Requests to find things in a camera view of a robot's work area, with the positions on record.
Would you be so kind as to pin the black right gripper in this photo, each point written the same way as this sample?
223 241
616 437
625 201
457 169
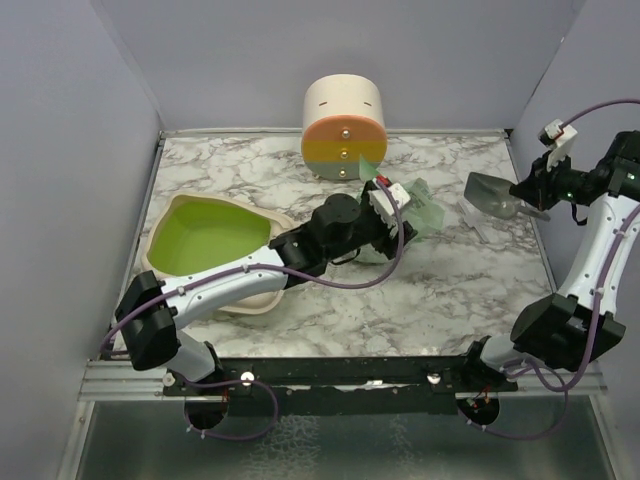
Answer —
535 188

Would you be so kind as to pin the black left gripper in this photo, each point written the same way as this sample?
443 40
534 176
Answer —
386 245

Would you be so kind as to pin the silver metal scoop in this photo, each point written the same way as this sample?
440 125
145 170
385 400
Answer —
490 195

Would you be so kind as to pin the green cat litter bag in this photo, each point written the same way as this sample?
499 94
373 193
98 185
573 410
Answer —
423 213

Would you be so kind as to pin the grey plastic bag clip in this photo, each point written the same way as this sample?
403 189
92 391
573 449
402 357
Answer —
472 219

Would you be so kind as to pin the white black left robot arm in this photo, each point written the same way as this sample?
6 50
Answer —
153 313

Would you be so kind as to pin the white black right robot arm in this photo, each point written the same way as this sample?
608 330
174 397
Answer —
576 324

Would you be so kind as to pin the beige green litter box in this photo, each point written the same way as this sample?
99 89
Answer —
195 232

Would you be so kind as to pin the cream round drawer cabinet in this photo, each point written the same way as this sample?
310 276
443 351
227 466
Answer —
342 124

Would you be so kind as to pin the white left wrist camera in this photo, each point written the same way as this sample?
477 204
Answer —
385 197

